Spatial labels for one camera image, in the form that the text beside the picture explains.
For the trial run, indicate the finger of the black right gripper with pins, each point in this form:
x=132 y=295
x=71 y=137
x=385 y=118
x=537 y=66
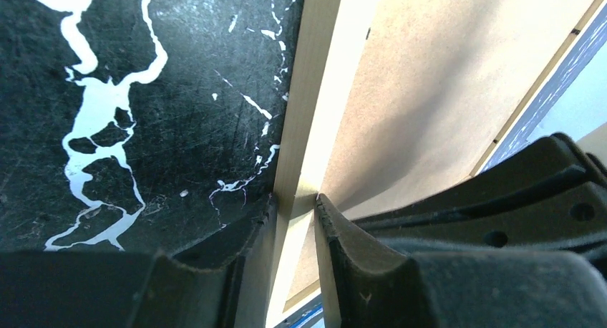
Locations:
x=550 y=196

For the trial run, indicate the brown backing board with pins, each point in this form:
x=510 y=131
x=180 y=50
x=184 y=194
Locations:
x=439 y=86

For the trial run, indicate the light wooden picture frame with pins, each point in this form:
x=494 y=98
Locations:
x=331 y=42

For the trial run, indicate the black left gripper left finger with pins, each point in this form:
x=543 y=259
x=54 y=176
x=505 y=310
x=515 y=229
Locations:
x=222 y=281

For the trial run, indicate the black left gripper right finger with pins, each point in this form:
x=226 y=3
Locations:
x=367 y=284

